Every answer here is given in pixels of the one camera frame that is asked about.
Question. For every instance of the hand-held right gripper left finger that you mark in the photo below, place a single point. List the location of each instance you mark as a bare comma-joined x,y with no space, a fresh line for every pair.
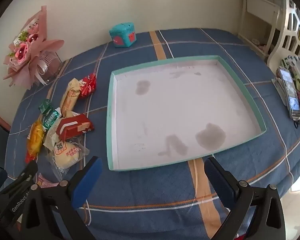
88,180

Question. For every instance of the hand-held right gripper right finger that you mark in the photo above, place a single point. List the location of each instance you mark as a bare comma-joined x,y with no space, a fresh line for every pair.
216,180

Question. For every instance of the pink snack packet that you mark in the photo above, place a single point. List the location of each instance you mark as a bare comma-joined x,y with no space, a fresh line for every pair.
43,183

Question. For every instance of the clear bun packet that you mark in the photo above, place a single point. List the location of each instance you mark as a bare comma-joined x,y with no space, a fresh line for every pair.
65,155

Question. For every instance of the yellow jelly packet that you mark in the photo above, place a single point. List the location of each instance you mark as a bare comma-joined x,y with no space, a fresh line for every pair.
35,137

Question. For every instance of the pale yellow cake packet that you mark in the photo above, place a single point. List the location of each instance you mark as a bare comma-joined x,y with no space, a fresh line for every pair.
50,138

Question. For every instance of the red box packet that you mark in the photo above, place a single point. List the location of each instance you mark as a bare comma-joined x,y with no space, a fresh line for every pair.
73,127

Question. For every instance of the green white cracker packet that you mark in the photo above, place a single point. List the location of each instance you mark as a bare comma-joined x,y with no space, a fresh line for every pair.
51,118

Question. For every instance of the small green packet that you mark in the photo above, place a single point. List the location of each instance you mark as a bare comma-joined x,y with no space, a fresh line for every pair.
45,106

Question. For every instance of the teal rimmed white box tray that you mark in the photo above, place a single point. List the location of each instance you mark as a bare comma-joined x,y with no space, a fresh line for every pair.
177,110

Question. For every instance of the beige orange cracker packet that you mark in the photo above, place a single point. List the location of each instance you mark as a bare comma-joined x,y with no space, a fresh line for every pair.
70,95

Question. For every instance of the red snack packet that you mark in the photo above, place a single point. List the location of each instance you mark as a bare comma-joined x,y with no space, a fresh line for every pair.
87,85

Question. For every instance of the blue plaid bedsheet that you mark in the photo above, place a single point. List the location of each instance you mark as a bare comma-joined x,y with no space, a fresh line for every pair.
165,205

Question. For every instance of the clear acrylic box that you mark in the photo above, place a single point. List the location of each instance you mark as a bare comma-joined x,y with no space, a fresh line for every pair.
53,67

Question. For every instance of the smartphone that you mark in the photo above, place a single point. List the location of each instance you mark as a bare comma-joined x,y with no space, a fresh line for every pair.
290,95

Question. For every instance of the pink flower bouquet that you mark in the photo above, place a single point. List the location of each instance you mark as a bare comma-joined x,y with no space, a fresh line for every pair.
25,52

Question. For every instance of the teal cube box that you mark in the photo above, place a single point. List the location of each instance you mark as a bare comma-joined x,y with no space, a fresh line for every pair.
122,35

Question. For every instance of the white chair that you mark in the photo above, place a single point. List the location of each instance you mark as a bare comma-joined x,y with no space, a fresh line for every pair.
288,25

